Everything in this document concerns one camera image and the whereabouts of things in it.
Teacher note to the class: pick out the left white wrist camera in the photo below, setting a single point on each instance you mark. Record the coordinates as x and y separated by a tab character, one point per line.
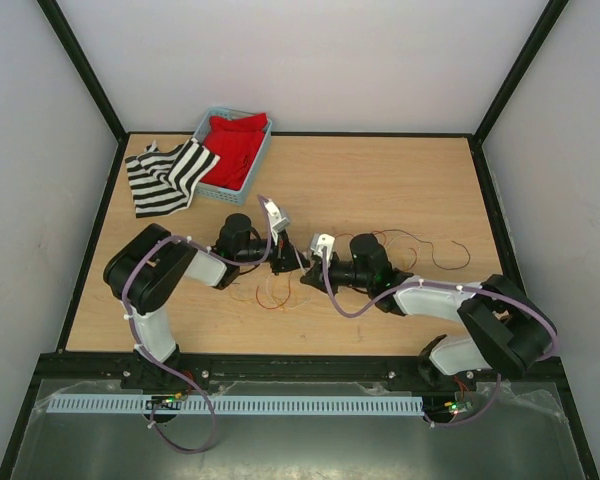
278	219

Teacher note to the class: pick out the black white striped cloth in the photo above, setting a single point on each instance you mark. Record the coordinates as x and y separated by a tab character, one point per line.
163	183

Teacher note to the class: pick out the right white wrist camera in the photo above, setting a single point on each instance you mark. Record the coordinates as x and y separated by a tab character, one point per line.
322	245

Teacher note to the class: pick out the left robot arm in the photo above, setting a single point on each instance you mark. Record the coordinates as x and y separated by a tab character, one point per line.
145	273

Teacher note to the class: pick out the red cloth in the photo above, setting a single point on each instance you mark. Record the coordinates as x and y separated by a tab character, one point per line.
236	143

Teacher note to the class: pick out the left circuit board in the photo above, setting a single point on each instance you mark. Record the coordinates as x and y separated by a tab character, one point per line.
165	402

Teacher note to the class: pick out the black aluminium frame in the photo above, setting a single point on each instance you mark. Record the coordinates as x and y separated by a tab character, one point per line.
259	368

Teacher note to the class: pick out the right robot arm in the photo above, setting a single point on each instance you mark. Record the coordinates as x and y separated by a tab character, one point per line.
505	332

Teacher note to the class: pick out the right circuit board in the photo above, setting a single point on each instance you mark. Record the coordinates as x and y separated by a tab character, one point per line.
458	407

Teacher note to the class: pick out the circuit board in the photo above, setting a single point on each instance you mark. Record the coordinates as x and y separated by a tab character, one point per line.
165	402
458	407

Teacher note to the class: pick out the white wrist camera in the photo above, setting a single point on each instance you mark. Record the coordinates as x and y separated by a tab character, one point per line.
322	245
278	219

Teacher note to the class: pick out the grey slotted cable duct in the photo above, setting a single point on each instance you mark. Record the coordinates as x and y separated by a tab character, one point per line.
243	405

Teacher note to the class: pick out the blue plastic basket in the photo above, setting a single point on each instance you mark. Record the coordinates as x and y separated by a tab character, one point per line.
224	195

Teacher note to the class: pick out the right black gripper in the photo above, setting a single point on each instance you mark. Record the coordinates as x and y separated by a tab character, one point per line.
315	277

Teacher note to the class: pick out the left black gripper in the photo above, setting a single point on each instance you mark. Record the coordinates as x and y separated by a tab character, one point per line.
286	257

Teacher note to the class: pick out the white zip tie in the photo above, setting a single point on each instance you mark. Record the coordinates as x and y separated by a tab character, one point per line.
303	261

